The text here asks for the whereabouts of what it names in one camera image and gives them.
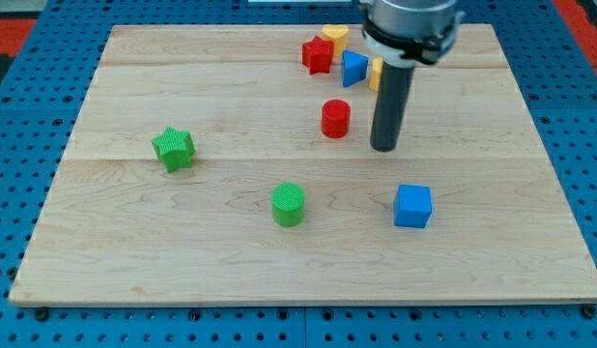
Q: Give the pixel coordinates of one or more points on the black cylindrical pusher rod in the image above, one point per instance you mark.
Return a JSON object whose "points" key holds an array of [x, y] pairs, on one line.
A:
{"points": [[394, 88]]}

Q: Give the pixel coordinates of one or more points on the blue triangle block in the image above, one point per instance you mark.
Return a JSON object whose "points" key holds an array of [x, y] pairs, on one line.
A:
{"points": [[354, 67]]}

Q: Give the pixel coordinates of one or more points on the wooden board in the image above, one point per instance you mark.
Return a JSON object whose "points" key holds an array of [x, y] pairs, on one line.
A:
{"points": [[208, 167]]}

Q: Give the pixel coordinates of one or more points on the red star block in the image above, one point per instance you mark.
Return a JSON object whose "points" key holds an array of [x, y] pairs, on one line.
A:
{"points": [[317, 55]]}

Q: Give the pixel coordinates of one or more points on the green star block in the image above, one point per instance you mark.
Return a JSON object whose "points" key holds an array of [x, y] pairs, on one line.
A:
{"points": [[174, 148]]}

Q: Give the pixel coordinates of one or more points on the yellow block behind rod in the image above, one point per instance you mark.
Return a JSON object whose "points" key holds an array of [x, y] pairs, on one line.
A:
{"points": [[376, 74]]}

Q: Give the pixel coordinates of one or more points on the green cylinder block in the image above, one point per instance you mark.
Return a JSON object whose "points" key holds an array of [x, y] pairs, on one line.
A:
{"points": [[287, 204]]}

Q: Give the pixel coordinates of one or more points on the red cylinder block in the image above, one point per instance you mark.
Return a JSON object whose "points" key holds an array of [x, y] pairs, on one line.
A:
{"points": [[335, 118]]}

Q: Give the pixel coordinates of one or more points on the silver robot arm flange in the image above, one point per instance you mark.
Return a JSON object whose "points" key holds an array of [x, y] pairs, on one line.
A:
{"points": [[405, 32]]}

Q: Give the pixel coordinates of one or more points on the yellow heart block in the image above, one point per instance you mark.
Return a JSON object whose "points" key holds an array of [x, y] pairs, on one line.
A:
{"points": [[338, 35]]}

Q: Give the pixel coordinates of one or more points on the blue cube block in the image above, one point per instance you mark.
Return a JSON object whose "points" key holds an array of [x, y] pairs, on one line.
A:
{"points": [[412, 206]]}

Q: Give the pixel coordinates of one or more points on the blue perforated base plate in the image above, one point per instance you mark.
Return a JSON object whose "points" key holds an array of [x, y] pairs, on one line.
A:
{"points": [[39, 100]]}

